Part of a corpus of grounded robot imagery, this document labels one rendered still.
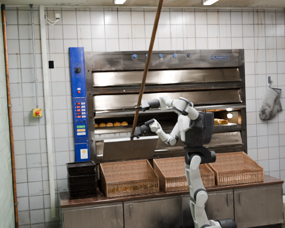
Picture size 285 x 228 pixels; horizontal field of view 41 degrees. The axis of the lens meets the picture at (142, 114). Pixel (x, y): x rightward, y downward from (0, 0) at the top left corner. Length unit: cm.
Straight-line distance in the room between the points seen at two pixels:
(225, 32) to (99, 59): 155
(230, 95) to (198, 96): 42
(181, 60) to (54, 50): 145
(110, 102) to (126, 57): 54
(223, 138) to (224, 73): 78
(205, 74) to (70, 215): 222
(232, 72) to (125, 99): 136
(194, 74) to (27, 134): 202
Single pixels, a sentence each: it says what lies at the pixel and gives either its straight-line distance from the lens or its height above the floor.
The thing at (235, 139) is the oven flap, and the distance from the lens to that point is 476.
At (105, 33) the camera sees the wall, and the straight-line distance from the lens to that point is 431.
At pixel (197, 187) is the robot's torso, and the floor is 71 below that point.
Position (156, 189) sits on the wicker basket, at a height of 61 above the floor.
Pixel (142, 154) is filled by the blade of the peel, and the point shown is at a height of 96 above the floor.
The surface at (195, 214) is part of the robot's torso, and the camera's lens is 369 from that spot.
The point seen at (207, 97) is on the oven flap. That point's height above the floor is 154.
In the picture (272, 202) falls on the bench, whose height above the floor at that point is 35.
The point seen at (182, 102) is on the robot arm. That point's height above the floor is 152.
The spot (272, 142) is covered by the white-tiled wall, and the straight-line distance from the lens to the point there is 503.
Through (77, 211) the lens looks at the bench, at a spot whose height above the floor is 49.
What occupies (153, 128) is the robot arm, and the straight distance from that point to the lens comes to 358.
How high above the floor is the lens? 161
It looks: 3 degrees down
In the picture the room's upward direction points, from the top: 3 degrees counter-clockwise
